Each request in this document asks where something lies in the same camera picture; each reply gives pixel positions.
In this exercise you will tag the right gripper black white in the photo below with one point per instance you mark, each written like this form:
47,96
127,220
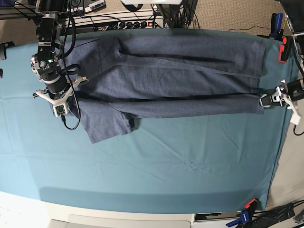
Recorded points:
59,93

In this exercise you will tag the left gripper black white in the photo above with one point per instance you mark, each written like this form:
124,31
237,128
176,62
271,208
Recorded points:
289,94

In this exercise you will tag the blue heathered T-shirt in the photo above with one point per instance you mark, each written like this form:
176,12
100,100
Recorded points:
163,77

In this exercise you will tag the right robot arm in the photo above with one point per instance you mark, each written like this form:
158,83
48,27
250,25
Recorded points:
56,34

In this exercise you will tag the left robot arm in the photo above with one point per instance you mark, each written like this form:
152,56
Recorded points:
293,45

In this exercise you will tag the orange black clamp top right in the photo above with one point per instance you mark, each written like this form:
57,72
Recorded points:
285,49

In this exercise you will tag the blue clamp top right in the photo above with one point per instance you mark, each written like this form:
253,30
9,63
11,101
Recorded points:
276,32

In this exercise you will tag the teal table cloth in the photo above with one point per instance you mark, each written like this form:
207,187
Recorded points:
198,164

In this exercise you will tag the black clamp left edge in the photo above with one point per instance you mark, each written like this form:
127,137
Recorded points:
3,49

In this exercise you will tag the black bag bottom right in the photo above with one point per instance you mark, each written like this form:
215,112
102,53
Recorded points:
272,217

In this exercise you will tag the orange blue clamp bottom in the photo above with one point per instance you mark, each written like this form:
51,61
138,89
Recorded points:
245,216

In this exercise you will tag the white power strip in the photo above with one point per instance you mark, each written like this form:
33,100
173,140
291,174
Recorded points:
144,24

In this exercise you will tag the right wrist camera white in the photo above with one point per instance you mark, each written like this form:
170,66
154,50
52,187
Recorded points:
60,109

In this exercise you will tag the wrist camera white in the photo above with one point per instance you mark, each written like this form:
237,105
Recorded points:
295,118
60,109

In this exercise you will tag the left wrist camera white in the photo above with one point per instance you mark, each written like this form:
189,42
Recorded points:
295,118

